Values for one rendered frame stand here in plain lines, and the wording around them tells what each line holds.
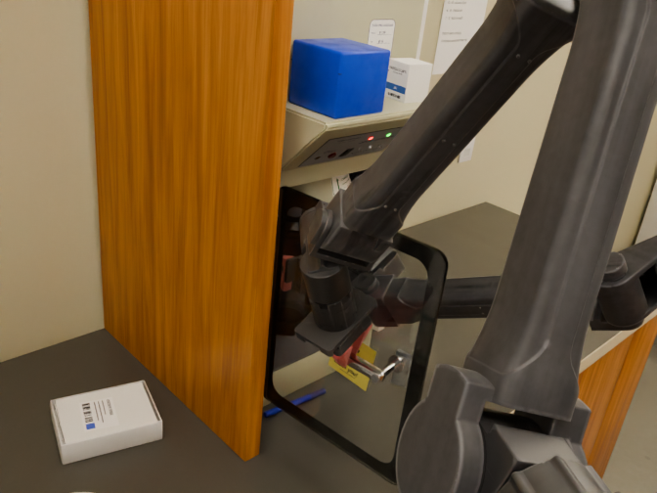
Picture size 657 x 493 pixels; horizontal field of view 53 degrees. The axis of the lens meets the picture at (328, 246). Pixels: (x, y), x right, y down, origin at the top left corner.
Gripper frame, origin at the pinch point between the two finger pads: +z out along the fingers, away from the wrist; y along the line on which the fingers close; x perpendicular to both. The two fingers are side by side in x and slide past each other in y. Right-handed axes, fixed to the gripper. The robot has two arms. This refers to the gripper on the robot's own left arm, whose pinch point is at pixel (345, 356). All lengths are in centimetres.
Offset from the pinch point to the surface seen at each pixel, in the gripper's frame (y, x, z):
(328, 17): -29.5, -21.3, -33.3
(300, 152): -13.3, -15.3, -21.7
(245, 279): 1.6, -16.2, -8.3
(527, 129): -150, -50, 71
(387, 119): -26.4, -9.7, -20.9
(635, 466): -109, 23, 180
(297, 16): -24.1, -21.9, -35.9
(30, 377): 29, -56, 16
